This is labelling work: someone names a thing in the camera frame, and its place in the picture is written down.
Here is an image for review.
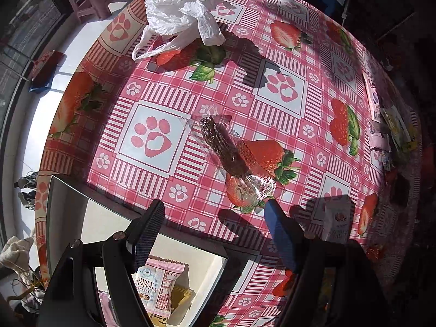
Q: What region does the red and blue dustpan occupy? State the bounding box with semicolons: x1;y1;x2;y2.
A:
28;50;65;93

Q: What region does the clear-wrapped brown snack stick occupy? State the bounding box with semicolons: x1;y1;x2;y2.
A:
180;103;276;208

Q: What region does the pink cranberry snack packet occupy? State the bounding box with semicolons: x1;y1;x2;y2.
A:
131;255;189;319

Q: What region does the pair of shoes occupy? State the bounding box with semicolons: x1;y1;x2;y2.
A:
14;172;39;212

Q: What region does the yellow snack packet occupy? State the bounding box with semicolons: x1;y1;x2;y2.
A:
168;287;195;314

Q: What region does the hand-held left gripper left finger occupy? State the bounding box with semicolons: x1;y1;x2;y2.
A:
37;199;166;327

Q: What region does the pink strawberry checkered tablecloth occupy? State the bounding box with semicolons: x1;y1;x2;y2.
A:
34;0;425;327

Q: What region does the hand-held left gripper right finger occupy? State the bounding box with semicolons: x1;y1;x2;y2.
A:
264;198;399;327

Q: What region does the beige cloth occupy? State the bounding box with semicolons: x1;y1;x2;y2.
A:
0;236;35;270

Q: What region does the white flower-print snack packet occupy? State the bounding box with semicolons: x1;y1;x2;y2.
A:
322;196;355;245

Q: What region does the white plastic bag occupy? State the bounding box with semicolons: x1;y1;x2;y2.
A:
131;0;226;62

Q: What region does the pile of snack packets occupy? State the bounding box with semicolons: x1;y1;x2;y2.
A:
362;70;418;172

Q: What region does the white storage box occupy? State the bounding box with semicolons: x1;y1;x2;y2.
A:
44;174;264;327

